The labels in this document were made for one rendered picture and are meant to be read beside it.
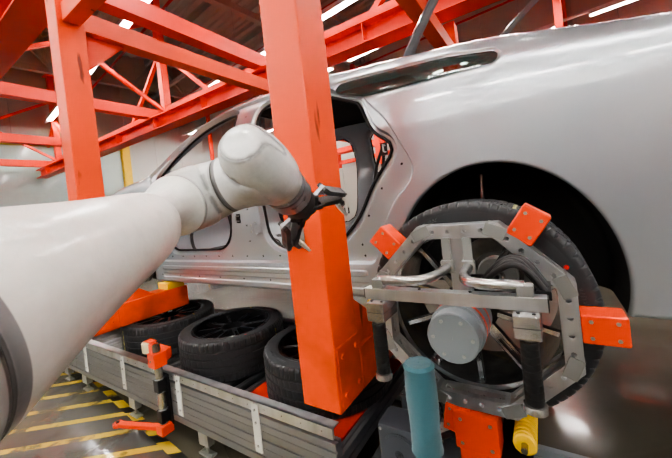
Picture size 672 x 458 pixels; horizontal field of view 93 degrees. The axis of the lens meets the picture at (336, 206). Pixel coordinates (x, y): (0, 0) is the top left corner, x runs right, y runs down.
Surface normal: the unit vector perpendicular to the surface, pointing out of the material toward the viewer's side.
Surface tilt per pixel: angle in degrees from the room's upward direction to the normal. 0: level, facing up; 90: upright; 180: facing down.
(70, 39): 90
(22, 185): 90
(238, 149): 78
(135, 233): 71
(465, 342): 90
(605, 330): 90
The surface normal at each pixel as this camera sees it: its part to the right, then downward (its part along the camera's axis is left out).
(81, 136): 0.83, -0.09
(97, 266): 0.95, -0.33
